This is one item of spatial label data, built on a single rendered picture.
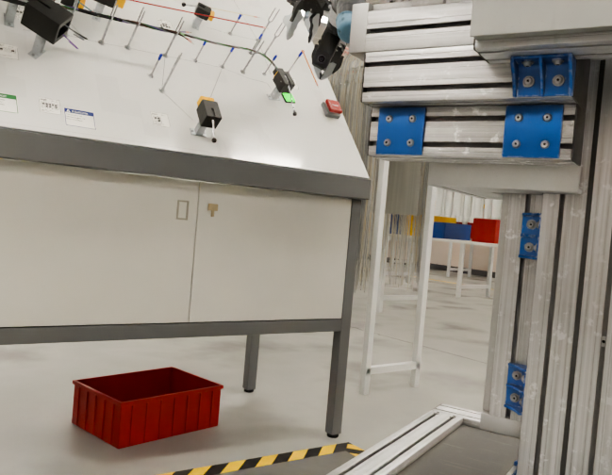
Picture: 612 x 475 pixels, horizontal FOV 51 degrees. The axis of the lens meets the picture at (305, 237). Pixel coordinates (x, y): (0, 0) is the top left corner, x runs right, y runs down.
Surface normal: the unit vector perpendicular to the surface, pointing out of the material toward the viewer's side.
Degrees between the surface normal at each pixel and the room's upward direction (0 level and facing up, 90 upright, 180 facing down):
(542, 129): 90
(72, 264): 90
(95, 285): 90
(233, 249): 90
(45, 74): 52
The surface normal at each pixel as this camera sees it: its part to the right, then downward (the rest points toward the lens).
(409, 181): -0.77, -0.05
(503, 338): -0.51, -0.02
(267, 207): 0.58, 0.07
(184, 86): 0.51, -0.55
